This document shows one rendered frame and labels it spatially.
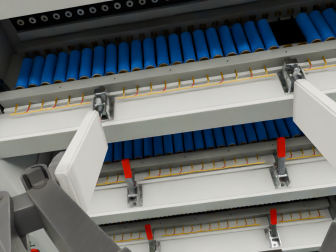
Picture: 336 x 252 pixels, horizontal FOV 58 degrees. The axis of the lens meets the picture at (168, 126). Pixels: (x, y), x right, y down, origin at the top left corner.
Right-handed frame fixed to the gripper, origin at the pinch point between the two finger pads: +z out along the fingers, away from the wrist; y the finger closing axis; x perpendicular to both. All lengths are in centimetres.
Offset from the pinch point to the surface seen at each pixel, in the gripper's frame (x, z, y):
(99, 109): -6.0, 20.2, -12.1
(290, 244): -48, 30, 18
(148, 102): -7.3, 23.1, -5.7
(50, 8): 7.4, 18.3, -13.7
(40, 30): 3.6, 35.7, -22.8
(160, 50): -1.6, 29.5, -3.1
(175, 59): -2.8, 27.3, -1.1
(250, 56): -3.5, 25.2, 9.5
